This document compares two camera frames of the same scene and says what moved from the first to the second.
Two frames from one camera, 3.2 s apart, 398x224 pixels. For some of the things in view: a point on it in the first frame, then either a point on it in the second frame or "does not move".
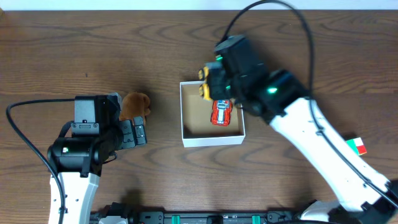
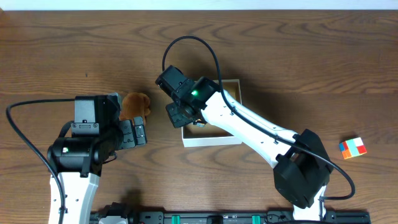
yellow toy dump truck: x=204 y=89 → x=199 y=124
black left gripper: x=125 y=134 does not move
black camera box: x=242 y=60 → x=169 y=79
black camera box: x=92 y=112 does not move
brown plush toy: x=135 y=104 does not move
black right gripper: x=214 y=82 → x=175 y=115
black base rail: x=284 y=216 does not move
